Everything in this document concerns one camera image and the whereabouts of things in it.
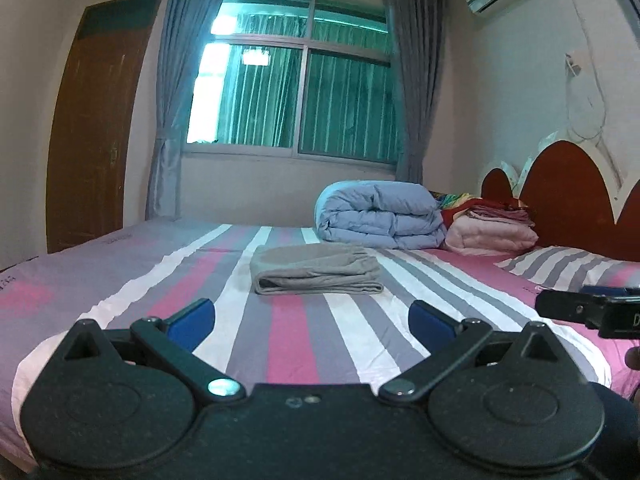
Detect brown wooden door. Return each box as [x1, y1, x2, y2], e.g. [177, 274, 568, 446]
[46, 0, 166, 255]

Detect red wooden headboard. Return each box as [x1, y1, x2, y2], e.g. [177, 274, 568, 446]
[480, 130, 640, 252]

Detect folded blue grey duvet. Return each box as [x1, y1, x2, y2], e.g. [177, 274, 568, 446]
[315, 180, 448, 250]

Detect colourful red cloth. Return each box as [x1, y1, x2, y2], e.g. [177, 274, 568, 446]
[430, 191, 482, 231]

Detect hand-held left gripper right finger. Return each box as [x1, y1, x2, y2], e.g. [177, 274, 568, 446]
[377, 300, 563, 403]

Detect window with green glass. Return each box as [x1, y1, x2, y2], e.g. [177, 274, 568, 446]
[186, 0, 405, 163]

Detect striped pink grey bed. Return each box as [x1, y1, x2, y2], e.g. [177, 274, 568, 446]
[0, 220, 640, 473]

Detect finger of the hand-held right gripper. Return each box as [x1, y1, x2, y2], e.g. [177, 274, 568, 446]
[580, 285, 640, 300]
[535, 289, 607, 332]

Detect white wall cable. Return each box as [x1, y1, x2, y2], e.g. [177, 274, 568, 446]
[564, 0, 628, 188]

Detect folded pink blanket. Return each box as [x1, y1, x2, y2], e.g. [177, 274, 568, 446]
[444, 210, 539, 256]

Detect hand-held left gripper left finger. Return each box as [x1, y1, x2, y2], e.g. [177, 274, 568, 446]
[62, 297, 247, 403]

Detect grey blue curtain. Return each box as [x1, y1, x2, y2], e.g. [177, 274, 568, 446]
[145, 0, 241, 221]
[381, 0, 448, 186]

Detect striped pillow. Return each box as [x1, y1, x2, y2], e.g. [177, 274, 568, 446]
[492, 245, 640, 292]

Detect person's dark trouser leg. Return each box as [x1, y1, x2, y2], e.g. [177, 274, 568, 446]
[582, 381, 640, 480]

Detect folded pink red sheets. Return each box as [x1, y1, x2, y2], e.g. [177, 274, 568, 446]
[467, 199, 536, 227]

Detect grey pants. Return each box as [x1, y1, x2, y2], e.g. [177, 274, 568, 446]
[249, 242, 385, 296]

